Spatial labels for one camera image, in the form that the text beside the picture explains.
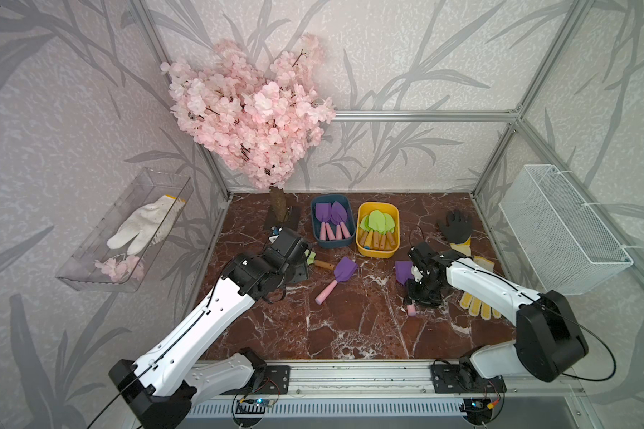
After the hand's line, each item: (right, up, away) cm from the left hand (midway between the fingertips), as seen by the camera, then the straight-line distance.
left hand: (299, 269), depth 72 cm
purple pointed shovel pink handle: (+13, +14, +39) cm, 44 cm away
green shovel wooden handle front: (+21, +10, +34) cm, 41 cm away
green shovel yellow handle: (+22, +5, +29) cm, 37 cm away
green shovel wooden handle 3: (+3, -3, +24) cm, 25 cm away
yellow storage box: (+21, +17, +37) cm, 46 cm away
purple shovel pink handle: (+4, +15, +39) cm, 42 cm away
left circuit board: (-12, -37, 0) cm, 39 cm away
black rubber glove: (+59, +11, +36) cm, 70 cm away
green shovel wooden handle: (+31, +10, +34) cm, 48 cm away
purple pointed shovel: (+10, +14, +36) cm, 40 cm away
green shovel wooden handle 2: (+28, +5, +29) cm, 40 cm away
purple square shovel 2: (+34, -5, +22) cm, 40 cm away
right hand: (+33, -13, +12) cm, 37 cm away
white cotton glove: (-38, +12, -5) cm, 40 cm away
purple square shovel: (+8, +7, +31) cm, 33 cm away
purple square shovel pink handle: (+13, -6, +24) cm, 28 cm away
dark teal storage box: (+14, +20, +36) cm, 44 cm away
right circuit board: (+50, -39, +2) cm, 63 cm away
